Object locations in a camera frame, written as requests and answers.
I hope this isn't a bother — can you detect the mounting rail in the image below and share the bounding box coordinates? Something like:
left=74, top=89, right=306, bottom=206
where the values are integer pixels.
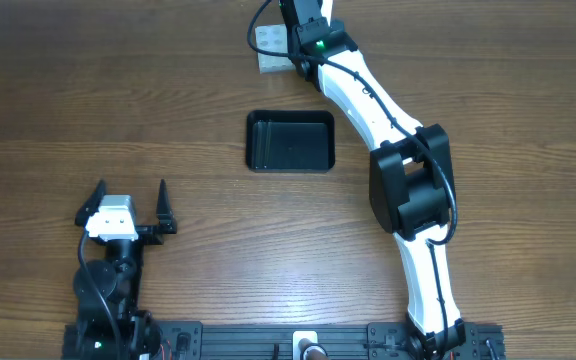
left=62, top=321, right=507, bottom=360

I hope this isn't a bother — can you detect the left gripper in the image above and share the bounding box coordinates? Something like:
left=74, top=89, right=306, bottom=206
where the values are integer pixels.
left=74, top=178, right=178, bottom=246

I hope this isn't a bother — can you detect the black tray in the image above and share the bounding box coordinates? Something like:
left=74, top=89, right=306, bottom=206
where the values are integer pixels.
left=245, top=109, right=337, bottom=174

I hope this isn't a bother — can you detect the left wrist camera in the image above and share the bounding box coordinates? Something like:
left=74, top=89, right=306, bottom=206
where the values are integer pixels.
left=84, top=194, right=140, bottom=244

